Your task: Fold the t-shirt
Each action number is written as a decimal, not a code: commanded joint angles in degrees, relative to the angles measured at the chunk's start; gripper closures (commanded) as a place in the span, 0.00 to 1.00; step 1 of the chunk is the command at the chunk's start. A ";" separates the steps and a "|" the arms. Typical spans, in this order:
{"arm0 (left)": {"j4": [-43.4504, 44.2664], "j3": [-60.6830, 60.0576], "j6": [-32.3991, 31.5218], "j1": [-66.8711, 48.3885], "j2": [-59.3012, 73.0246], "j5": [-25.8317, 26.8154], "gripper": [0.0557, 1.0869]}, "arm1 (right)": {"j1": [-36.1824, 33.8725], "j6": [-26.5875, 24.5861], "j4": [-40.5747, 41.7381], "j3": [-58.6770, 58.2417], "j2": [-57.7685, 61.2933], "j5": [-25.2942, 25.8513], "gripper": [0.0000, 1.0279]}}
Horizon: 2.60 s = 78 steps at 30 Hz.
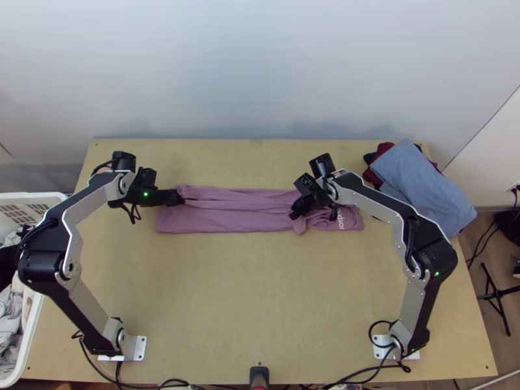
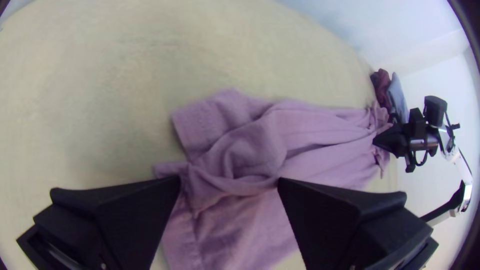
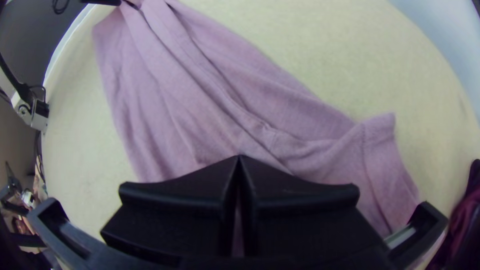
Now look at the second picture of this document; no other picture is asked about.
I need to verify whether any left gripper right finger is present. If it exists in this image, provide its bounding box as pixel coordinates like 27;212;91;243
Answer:
277;176;440;270

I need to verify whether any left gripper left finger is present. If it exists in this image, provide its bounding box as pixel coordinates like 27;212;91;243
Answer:
16;175;182;270

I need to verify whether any pile of folded clothes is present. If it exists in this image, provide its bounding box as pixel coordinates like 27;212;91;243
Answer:
369;68;410;125

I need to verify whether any pink t-shirt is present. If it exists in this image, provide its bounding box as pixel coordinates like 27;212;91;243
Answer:
152;88;395;270

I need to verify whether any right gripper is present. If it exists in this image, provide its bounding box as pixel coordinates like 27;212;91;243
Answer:
372;107;440;173

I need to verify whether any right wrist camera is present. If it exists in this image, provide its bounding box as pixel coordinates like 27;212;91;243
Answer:
423;95;448;128

